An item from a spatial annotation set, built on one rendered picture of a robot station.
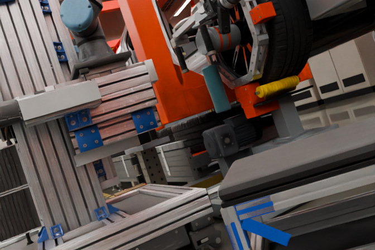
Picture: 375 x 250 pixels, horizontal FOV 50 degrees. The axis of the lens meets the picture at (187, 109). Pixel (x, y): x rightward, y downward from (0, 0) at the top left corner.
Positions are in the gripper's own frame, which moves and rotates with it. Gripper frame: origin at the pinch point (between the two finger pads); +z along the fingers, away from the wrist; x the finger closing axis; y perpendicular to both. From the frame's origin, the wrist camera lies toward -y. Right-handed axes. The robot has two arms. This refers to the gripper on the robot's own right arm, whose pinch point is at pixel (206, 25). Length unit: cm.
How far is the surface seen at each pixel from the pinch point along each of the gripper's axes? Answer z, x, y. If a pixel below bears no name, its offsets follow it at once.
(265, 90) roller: 12.9, -25.8, -36.5
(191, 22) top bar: 21.4, -6.7, 10.0
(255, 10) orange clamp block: -6.1, -23.9, -1.3
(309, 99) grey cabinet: 437, -447, -71
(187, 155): 83, -4, -53
